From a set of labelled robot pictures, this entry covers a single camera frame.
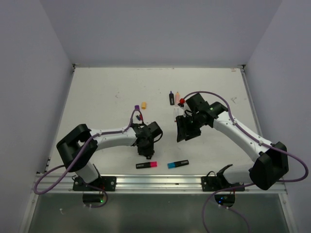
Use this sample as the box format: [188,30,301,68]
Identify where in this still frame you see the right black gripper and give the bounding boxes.
[176,112,203,141]

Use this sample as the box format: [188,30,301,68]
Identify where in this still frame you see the red pen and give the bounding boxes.
[173,108,176,122]

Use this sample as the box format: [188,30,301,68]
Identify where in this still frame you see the pink black highlighter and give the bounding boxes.
[136,162,157,169]

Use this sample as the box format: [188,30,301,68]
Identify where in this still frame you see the orange pink highlighter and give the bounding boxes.
[174,92,180,105]

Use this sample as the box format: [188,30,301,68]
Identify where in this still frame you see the purple black highlighter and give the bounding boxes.
[169,91,175,105]

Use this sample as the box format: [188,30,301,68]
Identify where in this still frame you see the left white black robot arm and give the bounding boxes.
[56,121,163,191]

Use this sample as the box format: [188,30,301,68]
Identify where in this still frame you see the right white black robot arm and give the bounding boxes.
[176,93,289,191]

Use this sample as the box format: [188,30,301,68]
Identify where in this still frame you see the blue black highlighter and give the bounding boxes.
[167,160,189,169]

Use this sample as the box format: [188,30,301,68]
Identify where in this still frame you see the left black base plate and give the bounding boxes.
[72,176,117,192]

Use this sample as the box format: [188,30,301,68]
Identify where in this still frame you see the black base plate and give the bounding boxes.
[72,176,117,192]
[201,176,245,192]

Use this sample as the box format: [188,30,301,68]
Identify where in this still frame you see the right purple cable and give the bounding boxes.
[182,91,310,233]

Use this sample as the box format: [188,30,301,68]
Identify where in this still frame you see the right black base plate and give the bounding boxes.
[201,176,245,192]

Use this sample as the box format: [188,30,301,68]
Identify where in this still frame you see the right aluminium side rail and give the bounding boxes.
[240,68,262,136]

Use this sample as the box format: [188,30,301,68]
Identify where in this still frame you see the aluminium front rail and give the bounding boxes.
[37,173,287,194]

